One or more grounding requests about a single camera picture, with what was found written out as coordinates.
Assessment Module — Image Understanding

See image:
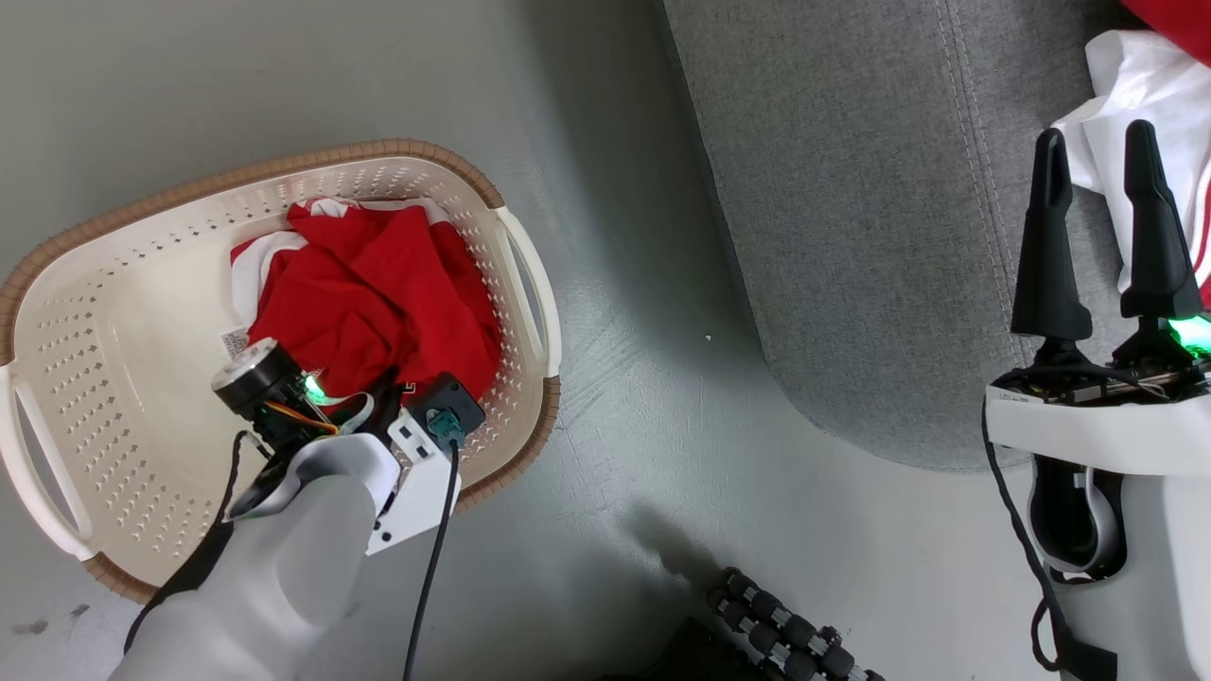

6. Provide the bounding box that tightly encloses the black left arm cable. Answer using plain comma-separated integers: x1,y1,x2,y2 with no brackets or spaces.
123,430,277,655

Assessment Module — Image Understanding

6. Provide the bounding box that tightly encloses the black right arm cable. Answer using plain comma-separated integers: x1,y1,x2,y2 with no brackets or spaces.
980,395,1119,676

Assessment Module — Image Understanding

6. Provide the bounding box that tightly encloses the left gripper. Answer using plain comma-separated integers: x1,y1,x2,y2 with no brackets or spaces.
210,338,410,454

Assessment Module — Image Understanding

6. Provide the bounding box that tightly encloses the red white sports jersey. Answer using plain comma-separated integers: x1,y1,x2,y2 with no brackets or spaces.
1050,0,1211,311

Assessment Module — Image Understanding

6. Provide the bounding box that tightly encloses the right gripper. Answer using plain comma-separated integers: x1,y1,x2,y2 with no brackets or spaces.
984,120,1211,475

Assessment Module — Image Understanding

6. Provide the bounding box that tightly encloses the grey fabric sofa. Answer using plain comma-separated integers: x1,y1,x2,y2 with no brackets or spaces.
661,0,1211,473

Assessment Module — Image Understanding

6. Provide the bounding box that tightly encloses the red garment with white trim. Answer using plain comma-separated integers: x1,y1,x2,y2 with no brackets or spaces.
221,197,503,405

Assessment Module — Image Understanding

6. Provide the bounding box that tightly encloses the black left camera cable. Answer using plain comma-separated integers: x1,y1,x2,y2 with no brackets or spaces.
402,430,463,681

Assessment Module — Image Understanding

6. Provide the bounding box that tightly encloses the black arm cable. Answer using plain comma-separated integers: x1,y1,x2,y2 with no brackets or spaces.
980,395,1119,676
123,430,277,655

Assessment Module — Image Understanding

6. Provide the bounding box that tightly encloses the cream perforated plastic laundry basket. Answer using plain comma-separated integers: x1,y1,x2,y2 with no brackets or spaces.
0,139,563,606

